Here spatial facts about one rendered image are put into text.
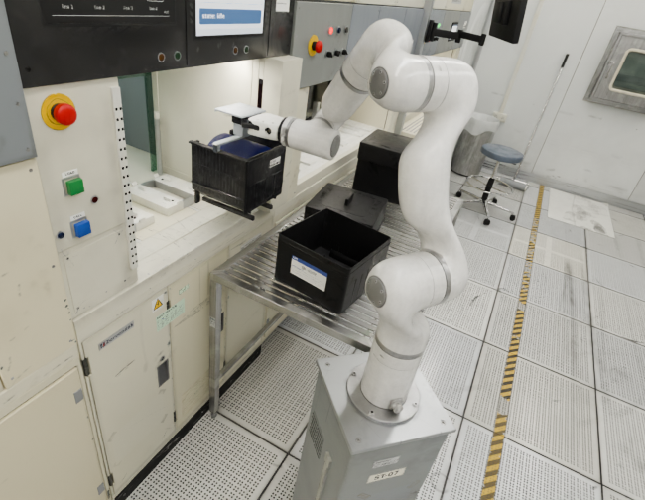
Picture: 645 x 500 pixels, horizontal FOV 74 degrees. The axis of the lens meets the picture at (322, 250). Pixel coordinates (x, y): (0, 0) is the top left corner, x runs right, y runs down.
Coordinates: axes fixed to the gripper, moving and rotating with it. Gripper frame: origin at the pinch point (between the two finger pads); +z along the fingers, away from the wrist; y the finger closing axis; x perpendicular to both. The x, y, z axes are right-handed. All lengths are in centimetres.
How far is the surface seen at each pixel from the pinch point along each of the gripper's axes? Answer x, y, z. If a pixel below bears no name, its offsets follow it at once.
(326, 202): -38, 41, -15
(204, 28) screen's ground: 23.8, -15.1, 1.2
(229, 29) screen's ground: 23.5, -5.4, 1.2
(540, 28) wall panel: 30, 425, -50
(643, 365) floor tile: -124, 150, -184
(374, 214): -38, 45, -34
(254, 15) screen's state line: 26.9, 5.4, 1.3
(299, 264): -38.6, -4.8, -27.9
